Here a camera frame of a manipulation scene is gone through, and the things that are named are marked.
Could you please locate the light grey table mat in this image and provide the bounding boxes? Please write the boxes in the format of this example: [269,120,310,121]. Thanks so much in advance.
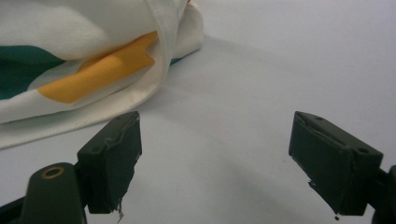
[0,0,396,224]

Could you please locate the white tote bag orange green print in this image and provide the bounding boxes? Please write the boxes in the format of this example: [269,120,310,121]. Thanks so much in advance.
[0,0,205,150]

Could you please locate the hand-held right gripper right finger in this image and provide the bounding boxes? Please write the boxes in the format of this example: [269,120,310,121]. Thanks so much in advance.
[288,110,385,217]

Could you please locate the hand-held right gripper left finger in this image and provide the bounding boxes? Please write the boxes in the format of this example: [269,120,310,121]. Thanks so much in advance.
[77,110,143,216]

